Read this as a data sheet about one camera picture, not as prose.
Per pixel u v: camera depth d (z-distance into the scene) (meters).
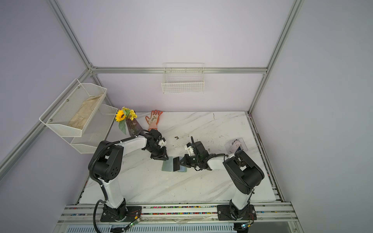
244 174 0.47
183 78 0.96
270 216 0.73
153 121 1.11
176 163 0.89
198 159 0.73
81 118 0.77
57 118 0.68
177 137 1.05
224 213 0.74
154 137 0.79
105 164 0.51
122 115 0.86
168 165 0.91
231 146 0.96
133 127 0.96
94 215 0.72
